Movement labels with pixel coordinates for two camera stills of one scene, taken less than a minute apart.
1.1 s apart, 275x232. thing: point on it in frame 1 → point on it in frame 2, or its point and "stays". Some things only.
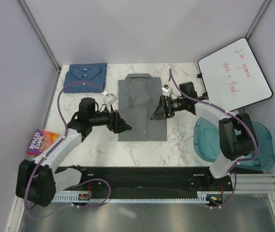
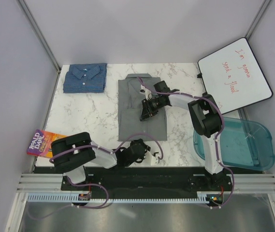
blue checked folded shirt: (95, 73) stays
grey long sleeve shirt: (138, 95) stays
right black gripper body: (166, 101) → (152, 106)
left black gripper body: (112, 125) → (147, 148)
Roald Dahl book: (40, 139) stays
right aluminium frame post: (263, 9) stays
